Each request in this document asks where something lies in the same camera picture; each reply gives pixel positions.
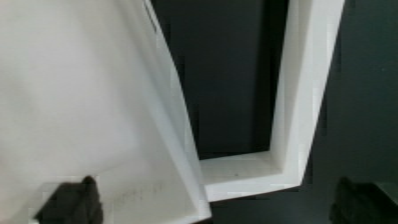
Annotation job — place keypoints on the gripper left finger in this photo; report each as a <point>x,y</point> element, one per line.
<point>72,205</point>

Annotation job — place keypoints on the large white drawer housing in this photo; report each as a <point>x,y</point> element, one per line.
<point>92,114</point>

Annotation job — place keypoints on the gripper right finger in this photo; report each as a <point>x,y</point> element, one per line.
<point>364,203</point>

